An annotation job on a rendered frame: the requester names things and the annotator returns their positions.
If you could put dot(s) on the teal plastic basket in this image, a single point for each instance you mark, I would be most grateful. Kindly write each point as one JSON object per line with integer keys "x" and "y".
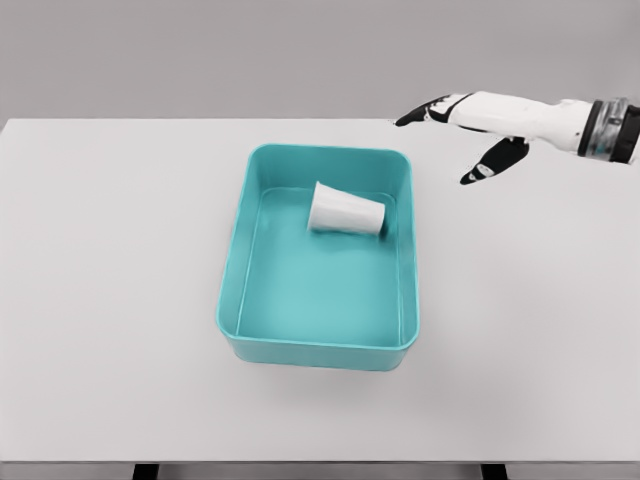
{"x": 320, "y": 260}

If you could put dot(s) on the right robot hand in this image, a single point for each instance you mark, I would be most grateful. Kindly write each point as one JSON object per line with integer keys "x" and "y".
{"x": 487, "y": 112}

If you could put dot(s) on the white paper cup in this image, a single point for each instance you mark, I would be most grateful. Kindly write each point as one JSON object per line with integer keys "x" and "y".
{"x": 345, "y": 209}

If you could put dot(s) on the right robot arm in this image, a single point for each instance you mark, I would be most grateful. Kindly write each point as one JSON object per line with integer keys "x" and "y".
{"x": 590, "y": 127}

